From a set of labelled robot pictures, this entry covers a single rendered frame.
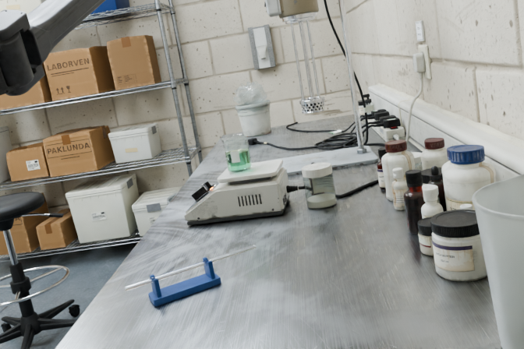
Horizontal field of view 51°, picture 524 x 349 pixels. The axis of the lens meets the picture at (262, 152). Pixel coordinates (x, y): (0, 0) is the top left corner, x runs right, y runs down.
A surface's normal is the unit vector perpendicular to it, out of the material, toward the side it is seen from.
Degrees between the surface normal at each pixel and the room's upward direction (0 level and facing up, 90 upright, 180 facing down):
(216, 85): 90
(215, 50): 90
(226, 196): 90
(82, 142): 90
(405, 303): 0
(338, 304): 0
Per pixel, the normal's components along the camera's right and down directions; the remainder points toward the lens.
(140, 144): -0.13, 0.24
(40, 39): 0.96, 0.18
